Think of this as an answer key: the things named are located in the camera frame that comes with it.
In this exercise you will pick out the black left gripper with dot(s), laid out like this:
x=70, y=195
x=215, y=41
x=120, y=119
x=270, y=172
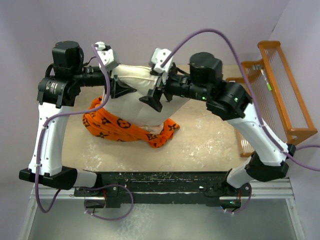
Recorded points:
x=118, y=88

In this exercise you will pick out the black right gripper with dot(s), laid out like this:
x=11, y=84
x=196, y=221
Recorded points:
x=153, y=98

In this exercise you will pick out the orange patterned pillowcase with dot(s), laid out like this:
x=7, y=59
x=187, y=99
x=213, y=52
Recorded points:
x=103, y=124

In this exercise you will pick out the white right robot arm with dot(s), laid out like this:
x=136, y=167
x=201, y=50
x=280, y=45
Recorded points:
x=227, y=100

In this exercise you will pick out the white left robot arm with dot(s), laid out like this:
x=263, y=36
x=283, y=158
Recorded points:
x=56, y=96

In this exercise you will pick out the grey small clip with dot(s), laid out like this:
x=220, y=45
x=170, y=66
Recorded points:
x=257, y=67

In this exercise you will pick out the green tipped white pen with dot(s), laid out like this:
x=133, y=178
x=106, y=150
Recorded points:
x=266, y=79

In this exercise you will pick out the orange wooden tiered rack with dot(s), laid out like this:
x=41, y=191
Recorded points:
x=283, y=108

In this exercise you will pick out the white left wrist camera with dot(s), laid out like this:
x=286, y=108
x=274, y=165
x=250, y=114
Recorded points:
x=107, y=55

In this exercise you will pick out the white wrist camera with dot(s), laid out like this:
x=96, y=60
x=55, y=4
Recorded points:
x=107, y=55
x=158, y=57

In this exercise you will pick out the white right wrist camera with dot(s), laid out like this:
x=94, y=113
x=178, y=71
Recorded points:
x=158, y=57

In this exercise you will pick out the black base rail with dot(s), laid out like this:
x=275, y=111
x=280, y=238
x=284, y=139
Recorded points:
x=165, y=187

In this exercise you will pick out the aluminium frame rail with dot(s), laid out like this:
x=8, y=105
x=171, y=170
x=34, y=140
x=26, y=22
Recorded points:
x=269, y=214

